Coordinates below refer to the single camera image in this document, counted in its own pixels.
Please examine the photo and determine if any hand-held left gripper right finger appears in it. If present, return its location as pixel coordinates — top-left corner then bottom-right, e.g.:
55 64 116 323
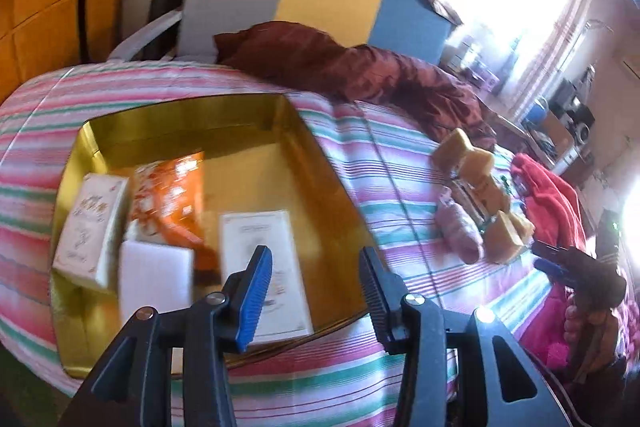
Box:
359 247 571 427

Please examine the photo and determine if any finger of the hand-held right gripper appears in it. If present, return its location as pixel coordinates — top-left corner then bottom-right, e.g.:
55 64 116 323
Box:
533 257 567 280
531 241 563 259

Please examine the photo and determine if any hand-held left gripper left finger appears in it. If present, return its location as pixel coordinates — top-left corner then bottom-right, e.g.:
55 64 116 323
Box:
59 245 274 427

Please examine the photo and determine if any pink sock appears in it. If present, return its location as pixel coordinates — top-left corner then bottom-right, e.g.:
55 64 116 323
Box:
434 187 485 265

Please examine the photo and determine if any gold tin box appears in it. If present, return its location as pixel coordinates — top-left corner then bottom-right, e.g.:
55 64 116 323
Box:
50 94 383 380

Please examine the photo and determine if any person's right hand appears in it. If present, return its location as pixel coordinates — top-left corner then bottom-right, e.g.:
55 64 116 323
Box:
564 301 592 350

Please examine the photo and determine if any red fleece cloth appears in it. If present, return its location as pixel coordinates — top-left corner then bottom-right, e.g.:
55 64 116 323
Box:
510 152 588 258

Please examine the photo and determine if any magenta fleece cloth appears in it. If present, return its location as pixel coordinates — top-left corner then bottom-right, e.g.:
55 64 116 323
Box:
520 257 576 368

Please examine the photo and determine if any white foam block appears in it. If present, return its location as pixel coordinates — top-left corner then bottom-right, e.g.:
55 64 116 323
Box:
118 241 195 333

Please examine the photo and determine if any cluttered wooden desk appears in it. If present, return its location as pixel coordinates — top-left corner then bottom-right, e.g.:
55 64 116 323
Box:
520 72 601 172

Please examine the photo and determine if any striped pink green blanket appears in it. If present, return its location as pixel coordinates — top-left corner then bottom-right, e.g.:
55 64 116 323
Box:
0 59 566 413

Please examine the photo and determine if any orange and white snack packet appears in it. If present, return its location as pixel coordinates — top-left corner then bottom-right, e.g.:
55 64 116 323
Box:
127 151 208 273

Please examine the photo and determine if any black stereo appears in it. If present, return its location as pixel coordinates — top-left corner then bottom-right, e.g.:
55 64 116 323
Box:
550 79 596 142

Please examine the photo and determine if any white patterned carton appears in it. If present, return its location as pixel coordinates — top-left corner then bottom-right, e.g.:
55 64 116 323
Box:
52 173 130 290

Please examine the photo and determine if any cluttered bedside shelf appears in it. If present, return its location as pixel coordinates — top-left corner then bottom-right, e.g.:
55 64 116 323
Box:
442 27 501 90

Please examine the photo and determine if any dark red cloth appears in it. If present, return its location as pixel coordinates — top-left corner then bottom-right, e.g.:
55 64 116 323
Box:
214 21 496 148

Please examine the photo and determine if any grey curved armrest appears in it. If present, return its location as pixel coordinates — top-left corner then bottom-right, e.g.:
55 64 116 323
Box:
107 9 183 60

